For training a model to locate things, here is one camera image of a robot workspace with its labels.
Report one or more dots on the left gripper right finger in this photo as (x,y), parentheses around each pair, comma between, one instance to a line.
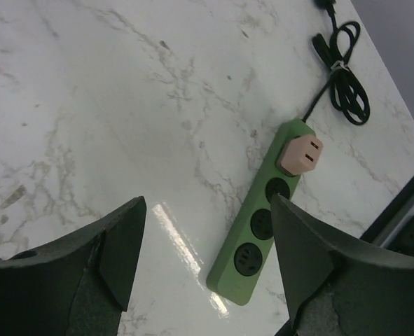
(336,284)

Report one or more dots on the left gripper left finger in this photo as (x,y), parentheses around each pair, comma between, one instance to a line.
(79,284)

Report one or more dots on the green power strip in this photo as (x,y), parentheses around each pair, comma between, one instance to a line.
(237,267)

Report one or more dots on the beige plug adapter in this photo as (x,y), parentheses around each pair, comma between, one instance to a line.
(300,155)

